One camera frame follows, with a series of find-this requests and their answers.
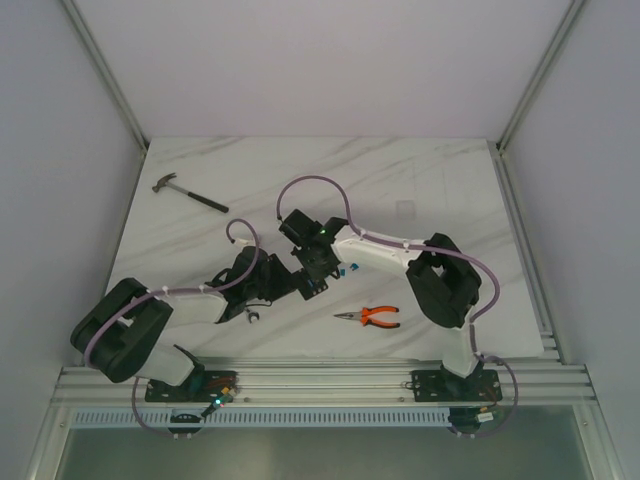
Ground black fuse box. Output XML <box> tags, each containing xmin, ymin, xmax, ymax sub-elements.
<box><xmin>298</xmin><ymin>273</ymin><xmax>328</xmax><ymax>301</ymax></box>

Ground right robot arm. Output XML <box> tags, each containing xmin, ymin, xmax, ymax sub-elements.
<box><xmin>279</xmin><ymin>209</ymin><xmax>481</xmax><ymax>399</ymax></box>

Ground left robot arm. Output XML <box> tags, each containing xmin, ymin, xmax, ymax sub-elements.
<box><xmin>70</xmin><ymin>246</ymin><xmax>313</xmax><ymax>402</ymax></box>

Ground clear plastic fuse box cover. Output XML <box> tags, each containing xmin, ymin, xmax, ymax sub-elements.
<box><xmin>396</xmin><ymin>200</ymin><xmax>417</xmax><ymax>221</ymax></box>

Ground left silver wrench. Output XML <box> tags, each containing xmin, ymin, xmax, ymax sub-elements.
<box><xmin>246</xmin><ymin>309</ymin><xmax>260</xmax><ymax>324</ymax></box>

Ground orange handled needle-nose pliers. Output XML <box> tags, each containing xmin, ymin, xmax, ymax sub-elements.
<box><xmin>334</xmin><ymin>306</ymin><xmax>401</xmax><ymax>330</ymax></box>

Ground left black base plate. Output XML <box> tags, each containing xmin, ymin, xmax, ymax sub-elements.
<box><xmin>144</xmin><ymin>370</ymin><xmax>237</xmax><ymax>403</ymax></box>

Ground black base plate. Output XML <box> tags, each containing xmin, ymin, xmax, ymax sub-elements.
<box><xmin>406</xmin><ymin>369</ymin><xmax>503</xmax><ymax>403</ymax></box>
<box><xmin>144</xmin><ymin>370</ymin><xmax>237</xmax><ymax>403</ymax></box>

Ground claw hammer black handle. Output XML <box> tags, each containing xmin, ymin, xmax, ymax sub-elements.
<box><xmin>151</xmin><ymin>173</ymin><xmax>230</xmax><ymax>214</ymax></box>

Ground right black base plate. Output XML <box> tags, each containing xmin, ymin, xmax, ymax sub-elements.
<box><xmin>406</xmin><ymin>369</ymin><xmax>503</xmax><ymax>403</ymax></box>

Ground white slotted cable duct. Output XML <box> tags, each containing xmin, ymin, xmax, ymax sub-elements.
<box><xmin>71</xmin><ymin>407</ymin><xmax>451</xmax><ymax>429</ymax></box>

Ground left aluminium frame post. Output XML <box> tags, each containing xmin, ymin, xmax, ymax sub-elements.
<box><xmin>59</xmin><ymin>0</ymin><xmax>150</xmax><ymax>153</ymax></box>

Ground aluminium frame post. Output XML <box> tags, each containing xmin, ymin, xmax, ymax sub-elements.
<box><xmin>495</xmin><ymin>0</ymin><xmax>590</xmax><ymax>151</ymax></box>
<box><xmin>59</xmin><ymin>0</ymin><xmax>150</xmax><ymax>153</ymax></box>

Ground aluminium mounting rail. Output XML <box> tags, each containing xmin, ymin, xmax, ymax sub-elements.
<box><xmin>51</xmin><ymin>358</ymin><xmax>596</xmax><ymax>407</ymax></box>

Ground right aluminium frame post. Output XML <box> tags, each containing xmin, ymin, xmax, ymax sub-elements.
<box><xmin>495</xmin><ymin>0</ymin><xmax>590</xmax><ymax>151</ymax></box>

